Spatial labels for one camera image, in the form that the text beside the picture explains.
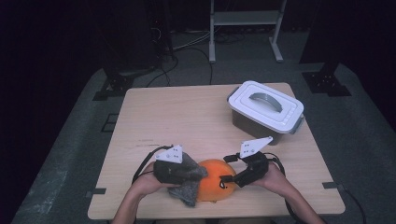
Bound black tape square outline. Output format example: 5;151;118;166
100;113;120;133

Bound right hand-held gripper cable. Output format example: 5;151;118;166
263;152;301;224

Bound black stand base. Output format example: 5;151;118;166
92;62;135;102
301;61;353;97

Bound person's left hand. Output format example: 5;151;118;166
131;161;171;198

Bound grey translucent storage box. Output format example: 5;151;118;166
231;106;305;147

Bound orange plush toy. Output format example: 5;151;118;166
196;159;237;203

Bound white floor cables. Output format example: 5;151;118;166
172;30;213;51

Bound black floor cable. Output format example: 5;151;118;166
342;186;367;224
146;46;215;88

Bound person's right hand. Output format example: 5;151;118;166
253;161;293;195

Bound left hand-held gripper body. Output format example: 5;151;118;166
153;144;189;185

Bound grey fuzzy cloth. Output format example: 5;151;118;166
167;152;209;208

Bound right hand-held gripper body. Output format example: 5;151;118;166
236;135;274;189

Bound white metal stand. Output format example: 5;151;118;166
208;0;288;64

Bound dark equipment rack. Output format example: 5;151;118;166
146;0;176;62

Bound black tape strip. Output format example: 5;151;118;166
321;181;346;191
85;187;107;199

